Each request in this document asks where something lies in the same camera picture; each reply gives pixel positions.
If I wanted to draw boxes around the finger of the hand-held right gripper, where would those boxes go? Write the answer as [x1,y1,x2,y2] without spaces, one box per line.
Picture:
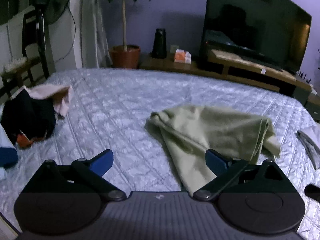
[304,184,320,202]

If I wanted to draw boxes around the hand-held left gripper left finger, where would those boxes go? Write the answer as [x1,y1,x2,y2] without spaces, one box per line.
[24,149,127,202]

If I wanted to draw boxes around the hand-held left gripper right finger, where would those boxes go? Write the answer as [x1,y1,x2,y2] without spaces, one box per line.
[192,149,298,202]

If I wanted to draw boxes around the light green shirt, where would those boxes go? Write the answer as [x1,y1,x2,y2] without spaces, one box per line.
[144,105,282,198]

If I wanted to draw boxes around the striped cloth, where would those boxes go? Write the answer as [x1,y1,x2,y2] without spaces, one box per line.
[296,130,320,170]

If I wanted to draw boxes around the silver quilted bed cover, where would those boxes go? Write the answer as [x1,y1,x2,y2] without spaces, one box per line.
[0,67,320,240]

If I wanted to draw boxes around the pink garment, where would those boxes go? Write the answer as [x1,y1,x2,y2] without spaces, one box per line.
[19,84,73,117]

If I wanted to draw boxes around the black jacket with orange lining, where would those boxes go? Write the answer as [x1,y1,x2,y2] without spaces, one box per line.
[1,89,57,149]

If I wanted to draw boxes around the blue and white cloth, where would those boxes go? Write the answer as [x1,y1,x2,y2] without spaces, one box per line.
[0,124,19,180]

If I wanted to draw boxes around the wooden television riser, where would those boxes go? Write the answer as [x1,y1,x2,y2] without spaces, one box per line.
[207,49,313,93]

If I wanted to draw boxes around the terracotta plant pot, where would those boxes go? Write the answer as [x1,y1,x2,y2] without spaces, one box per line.
[109,45,141,69]

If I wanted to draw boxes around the orange tissue pack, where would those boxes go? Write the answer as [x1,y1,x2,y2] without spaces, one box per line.
[174,49,192,64]

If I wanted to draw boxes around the low wooden cabinet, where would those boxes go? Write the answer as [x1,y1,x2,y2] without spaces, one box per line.
[140,55,320,105]

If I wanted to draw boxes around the black speaker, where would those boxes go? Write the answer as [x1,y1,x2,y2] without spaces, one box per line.
[151,28,167,59]

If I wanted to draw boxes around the white shoes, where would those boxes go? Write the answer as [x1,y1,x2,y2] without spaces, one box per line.
[4,57,28,72]

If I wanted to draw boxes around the pale curtain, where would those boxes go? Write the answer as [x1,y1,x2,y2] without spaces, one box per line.
[80,0,113,68]

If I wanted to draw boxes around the green indoor tree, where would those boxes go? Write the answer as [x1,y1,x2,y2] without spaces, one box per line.
[89,0,150,52]

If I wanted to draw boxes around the black television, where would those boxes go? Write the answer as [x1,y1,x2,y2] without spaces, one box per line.
[199,0,313,74]

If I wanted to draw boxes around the dark wooden chair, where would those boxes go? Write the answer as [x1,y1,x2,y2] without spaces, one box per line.
[0,11,50,100]

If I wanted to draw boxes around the black standing fan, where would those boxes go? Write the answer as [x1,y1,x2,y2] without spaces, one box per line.
[30,0,73,79]

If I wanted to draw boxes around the black fan cable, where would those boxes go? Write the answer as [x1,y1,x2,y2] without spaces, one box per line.
[49,5,77,64]

